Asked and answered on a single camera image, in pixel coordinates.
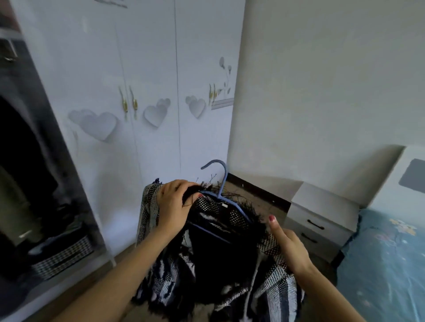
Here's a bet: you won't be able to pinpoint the person's left hand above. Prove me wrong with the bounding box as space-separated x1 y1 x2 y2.
155 179 201 240

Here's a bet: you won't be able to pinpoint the person's right hand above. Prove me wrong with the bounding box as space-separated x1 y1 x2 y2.
268 215 313 276

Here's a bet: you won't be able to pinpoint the blue clothes hanger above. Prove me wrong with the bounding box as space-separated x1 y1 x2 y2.
189 160 254 247

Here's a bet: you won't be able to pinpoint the black white woven fringed garment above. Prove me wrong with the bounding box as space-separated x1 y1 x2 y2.
131 178 306 322

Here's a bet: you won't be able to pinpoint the person's right forearm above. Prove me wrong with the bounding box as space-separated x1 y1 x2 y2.
292 264 368 322

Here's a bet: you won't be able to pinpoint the person's left forearm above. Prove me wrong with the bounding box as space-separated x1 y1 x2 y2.
49 230 182 322

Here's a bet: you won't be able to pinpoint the white nightstand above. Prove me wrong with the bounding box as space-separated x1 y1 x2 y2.
283 181 361 265

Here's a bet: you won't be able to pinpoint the bed with blue printed sheet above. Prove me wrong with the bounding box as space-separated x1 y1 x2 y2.
335 207 425 322

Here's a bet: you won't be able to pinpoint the white headboard with grey panel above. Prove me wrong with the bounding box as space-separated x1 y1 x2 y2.
366 145 425 217

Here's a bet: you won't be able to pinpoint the white wardrobe with heart prints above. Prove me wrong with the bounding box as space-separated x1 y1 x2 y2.
0 0 247 322

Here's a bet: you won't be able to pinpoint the folded dark clothes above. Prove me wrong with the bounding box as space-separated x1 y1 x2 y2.
28 204 87 256

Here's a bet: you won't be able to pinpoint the checked fabric storage basket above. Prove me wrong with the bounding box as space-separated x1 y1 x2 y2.
27 233 95 281

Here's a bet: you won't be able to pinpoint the dark hanging clothes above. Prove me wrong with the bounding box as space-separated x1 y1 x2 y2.
0 65 62 246

